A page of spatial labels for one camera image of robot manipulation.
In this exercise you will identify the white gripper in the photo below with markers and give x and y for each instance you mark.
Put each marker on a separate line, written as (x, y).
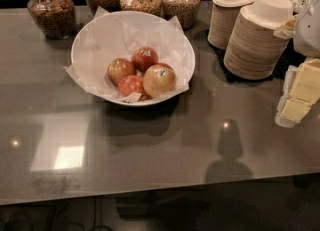
(309, 30)

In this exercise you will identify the yellow-red apple with sticker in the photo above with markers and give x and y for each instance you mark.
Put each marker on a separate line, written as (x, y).
(159, 79)

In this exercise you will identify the paper bowl stack front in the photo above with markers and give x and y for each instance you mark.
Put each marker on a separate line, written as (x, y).
(253, 50)

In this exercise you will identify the paper bowl stack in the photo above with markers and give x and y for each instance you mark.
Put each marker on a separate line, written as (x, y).
(223, 16)
(253, 50)

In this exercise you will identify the paper bowl stack back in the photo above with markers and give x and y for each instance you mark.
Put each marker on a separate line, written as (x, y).
(223, 16)

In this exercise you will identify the red apple hidden right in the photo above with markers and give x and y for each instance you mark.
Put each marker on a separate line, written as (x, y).
(165, 65)

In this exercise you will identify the red apple back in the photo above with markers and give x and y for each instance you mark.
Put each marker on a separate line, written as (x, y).
(144, 57)

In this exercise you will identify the red apple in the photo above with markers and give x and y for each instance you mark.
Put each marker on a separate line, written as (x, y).
(132, 84)
(144, 57)

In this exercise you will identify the white bowl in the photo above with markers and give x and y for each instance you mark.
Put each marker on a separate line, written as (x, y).
(100, 38)

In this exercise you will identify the red apple front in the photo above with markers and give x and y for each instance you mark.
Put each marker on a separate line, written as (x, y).
(132, 84)

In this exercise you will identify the yellow-red apple left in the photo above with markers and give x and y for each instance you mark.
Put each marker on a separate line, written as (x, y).
(120, 68)

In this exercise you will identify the glass cereal jar far left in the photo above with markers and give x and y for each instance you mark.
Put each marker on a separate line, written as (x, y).
(55, 18)

